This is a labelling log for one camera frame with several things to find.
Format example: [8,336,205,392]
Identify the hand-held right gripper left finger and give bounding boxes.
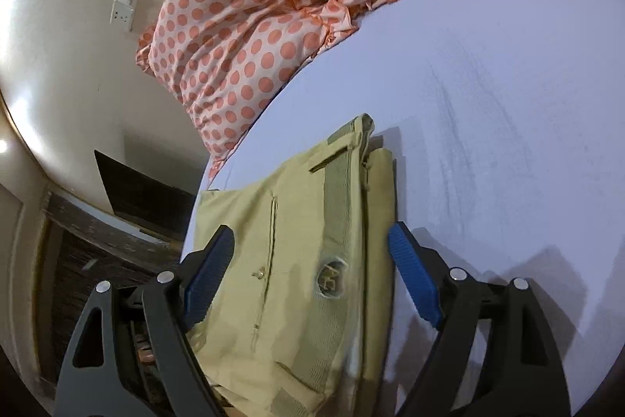
[53,224,235,417]

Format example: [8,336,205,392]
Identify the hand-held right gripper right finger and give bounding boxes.
[387,222,572,417]

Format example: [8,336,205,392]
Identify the khaki pants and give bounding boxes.
[188,114,397,417]

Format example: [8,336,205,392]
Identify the dark wooden bedside cabinet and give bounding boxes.
[29,149,197,391]

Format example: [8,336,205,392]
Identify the white bed sheet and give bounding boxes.
[202,0,625,417]

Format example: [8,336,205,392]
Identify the white wall switch plate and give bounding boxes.
[109,0,146,32]

